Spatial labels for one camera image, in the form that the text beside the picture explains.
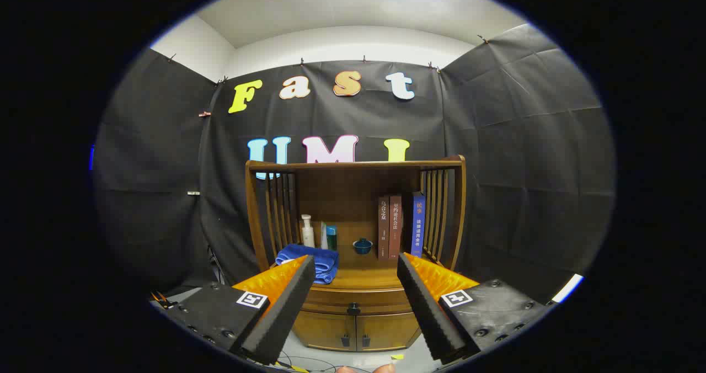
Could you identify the wooden countertop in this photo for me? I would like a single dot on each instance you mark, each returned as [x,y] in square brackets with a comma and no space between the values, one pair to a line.
[364,276]

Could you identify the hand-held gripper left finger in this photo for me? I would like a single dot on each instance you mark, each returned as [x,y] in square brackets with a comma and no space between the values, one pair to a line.
[287,312]

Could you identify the wooden drawer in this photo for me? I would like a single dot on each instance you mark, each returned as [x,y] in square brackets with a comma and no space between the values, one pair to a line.
[331,301]

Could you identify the blue book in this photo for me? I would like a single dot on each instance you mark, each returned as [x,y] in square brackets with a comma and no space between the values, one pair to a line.
[418,224]

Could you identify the blue folded towel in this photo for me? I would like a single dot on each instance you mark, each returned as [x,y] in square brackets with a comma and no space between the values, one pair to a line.
[325,262]

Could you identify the dark brown book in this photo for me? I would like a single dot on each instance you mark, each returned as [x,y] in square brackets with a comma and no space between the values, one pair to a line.
[384,229]

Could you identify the black backdrop cloth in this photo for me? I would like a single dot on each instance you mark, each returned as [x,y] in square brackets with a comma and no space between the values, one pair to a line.
[496,141]

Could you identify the wooden cabinet door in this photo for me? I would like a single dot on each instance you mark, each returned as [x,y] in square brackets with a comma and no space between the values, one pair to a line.
[325,331]
[386,331]

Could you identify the white tube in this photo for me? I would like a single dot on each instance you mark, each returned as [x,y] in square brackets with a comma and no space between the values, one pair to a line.
[324,236]

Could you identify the reddish brown book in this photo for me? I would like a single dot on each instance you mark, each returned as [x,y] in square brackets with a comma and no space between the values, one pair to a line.
[396,227]

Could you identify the white pump bottle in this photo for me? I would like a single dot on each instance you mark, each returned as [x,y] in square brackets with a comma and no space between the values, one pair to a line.
[308,235]

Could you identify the teal bottle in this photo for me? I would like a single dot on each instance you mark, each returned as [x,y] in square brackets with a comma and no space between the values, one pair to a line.
[331,238]

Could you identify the wooden cabinet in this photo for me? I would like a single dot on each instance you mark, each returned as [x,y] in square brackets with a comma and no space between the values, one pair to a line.
[342,196]

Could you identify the blue lidded teacup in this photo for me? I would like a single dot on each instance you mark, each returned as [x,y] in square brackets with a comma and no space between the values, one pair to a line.
[362,246]

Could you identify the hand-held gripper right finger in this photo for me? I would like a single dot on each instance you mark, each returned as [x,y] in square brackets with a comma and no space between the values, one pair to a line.
[427,312]

